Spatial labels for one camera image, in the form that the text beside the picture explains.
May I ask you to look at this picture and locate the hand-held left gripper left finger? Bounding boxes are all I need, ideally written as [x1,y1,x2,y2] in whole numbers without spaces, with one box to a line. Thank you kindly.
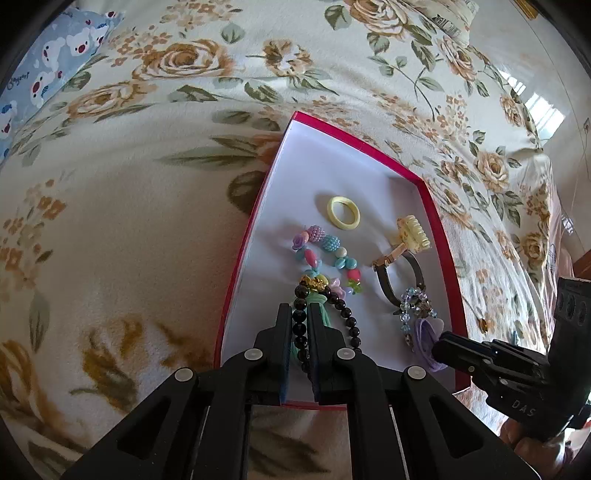
[60,302,296,480]

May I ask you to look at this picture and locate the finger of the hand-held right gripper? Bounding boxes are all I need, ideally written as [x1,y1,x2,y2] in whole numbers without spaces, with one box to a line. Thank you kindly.
[438,330,551,371]
[432,346,509,398]

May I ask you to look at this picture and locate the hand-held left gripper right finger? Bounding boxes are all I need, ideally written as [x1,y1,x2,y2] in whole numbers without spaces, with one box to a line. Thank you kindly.
[307,302,532,480]

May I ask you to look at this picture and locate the black bead bracelet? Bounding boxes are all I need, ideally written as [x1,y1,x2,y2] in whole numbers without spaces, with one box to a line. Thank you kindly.
[292,274,363,384]

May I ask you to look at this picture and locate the purple hair tie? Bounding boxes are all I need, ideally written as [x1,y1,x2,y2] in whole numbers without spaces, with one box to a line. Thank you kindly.
[413,316,451,372]

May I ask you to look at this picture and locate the teal hair tie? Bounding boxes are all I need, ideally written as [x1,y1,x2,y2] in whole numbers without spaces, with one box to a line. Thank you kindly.
[288,295,333,365]

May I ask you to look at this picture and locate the clear crystal bead bracelet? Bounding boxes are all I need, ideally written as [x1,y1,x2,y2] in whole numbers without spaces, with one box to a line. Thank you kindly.
[392,286,439,354]

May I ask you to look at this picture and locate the colourful bead bracelet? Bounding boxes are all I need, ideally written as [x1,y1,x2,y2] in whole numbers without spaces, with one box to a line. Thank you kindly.
[291,224,365,296]

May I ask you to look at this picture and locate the brown bangle bracelet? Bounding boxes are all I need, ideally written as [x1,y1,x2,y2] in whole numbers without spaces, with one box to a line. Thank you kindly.
[373,247,426,308]

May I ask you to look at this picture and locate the yellow hair claw clip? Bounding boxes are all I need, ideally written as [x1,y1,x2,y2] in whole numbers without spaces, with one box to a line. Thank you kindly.
[397,215,432,254]

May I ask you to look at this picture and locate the yellow ring hair tie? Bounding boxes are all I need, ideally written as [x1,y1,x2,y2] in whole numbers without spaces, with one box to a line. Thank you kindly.
[326,195,361,230]

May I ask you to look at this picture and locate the red-rimmed white tray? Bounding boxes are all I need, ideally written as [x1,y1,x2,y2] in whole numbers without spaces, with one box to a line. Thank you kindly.
[213,111,472,411]

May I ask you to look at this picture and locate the person's right hand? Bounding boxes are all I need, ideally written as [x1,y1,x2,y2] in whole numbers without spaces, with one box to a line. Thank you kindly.
[499,406,583,480]

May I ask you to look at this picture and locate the dark wooden furniture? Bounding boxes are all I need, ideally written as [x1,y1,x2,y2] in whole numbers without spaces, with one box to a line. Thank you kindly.
[561,249,591,282]

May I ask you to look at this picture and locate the floral fleece blanket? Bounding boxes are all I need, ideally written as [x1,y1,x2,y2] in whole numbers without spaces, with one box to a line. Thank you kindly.
[0,0,564,480]

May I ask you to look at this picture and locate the cream panda print pillow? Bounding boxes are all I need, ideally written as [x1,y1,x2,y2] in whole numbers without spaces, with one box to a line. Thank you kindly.
[429,0,481,42]

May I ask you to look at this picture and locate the blue bear print pillow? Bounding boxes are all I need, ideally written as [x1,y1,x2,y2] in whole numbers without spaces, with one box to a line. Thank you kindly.
[0,7,123,160]

